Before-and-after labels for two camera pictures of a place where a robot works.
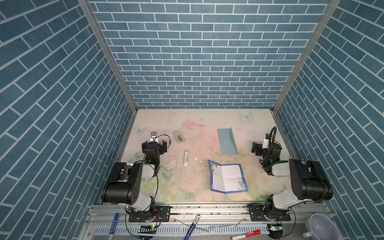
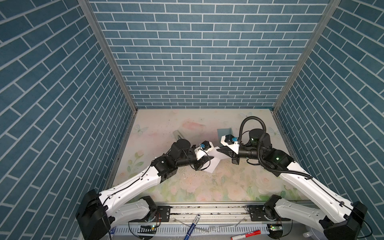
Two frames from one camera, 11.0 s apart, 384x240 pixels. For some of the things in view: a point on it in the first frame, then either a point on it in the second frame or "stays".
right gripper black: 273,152 → 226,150
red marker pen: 252,233 stays
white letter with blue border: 227,178 → 211,165
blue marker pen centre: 192,227 stays
